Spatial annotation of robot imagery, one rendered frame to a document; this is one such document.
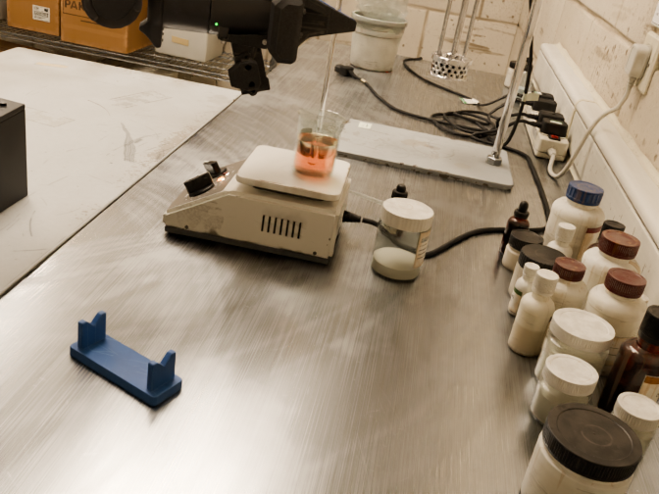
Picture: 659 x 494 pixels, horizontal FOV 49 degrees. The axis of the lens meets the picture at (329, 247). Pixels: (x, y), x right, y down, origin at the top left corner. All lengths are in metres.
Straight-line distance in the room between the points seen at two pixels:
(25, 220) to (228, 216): 0.23
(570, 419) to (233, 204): 0.43
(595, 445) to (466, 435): 0.12
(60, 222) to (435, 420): 0.48
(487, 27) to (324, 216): 2.53
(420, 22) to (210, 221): 2.52
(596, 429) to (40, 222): 0.62
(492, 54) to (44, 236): 2.66
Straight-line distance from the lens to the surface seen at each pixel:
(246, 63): 0.76
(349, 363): 0.67
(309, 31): 0.79
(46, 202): 0.93
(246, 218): 0.81
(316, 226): 0.80
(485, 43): 3.28
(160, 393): 0.60
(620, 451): 0.55
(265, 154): 0.88
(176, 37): 3.17
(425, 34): 3.28
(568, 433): 0.55
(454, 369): 0.70
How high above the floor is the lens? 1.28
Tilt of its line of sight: 26 degrees down
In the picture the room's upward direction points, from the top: 10 degrees clockwise
